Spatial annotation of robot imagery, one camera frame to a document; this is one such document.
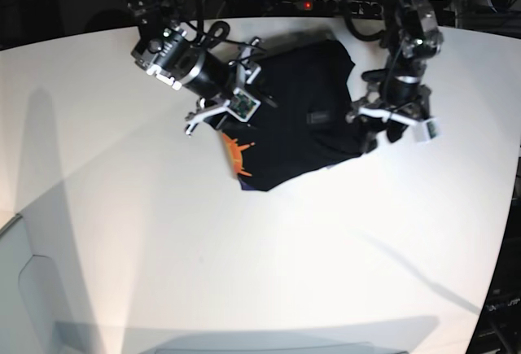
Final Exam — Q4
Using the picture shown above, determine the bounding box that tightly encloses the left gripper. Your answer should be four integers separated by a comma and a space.
345, 83, 431, 126

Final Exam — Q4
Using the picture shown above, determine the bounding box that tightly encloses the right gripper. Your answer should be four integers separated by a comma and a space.
183, 37, 261, 136

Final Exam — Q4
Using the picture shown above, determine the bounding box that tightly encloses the black T-shirt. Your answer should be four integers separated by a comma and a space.
209, 30, 381, 192

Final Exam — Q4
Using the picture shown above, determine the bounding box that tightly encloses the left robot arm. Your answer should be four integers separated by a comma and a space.
342, 0, 444, 126

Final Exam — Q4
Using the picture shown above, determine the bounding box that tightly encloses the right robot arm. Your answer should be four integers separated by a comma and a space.
125, 0, 263, 135

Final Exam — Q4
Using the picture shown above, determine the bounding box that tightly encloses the black power strip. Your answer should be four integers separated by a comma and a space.
278, 0, 383, 20

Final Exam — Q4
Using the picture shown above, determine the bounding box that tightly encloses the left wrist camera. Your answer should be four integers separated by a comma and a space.
413, 117, 440, 143

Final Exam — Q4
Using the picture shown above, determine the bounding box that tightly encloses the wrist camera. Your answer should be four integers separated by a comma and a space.
413, 117, 440, 143
228, 87, 261, 122

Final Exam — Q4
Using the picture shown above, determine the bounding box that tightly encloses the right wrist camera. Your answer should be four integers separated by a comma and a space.
228, 87, 261, 122

